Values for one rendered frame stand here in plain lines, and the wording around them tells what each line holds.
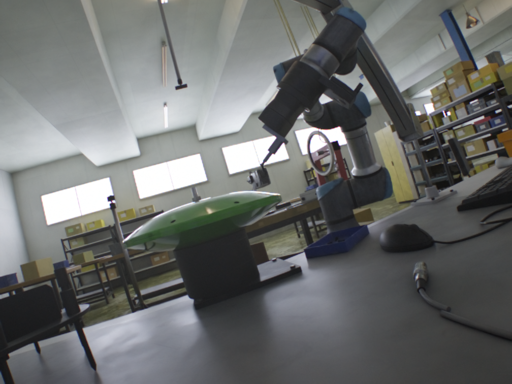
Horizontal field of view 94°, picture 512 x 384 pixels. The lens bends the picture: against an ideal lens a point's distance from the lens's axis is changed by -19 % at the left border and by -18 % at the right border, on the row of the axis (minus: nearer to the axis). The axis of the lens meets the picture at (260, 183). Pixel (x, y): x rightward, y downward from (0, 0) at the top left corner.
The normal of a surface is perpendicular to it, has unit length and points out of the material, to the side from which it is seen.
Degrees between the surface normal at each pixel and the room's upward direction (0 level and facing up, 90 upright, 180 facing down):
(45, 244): 90
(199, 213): 25
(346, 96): 109
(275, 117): 90
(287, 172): 90
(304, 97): 123
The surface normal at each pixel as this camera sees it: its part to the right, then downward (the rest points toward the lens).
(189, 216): -0.25, -0.90
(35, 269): 0.09, -0.11
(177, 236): 0.23, 0.85
